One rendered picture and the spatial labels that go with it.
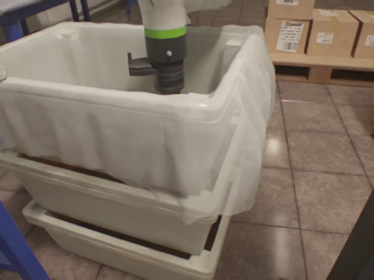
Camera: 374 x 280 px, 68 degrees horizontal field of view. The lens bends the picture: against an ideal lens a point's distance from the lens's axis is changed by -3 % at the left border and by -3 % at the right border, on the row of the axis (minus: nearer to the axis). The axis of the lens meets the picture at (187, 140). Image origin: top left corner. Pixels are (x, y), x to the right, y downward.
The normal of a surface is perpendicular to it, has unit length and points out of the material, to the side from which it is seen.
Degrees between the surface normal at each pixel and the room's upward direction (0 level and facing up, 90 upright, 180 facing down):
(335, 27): 90
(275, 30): 90
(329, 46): 90
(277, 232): 0
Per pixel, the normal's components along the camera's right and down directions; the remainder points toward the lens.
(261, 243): -0.04, -0.81
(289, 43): -0.20, 0.58
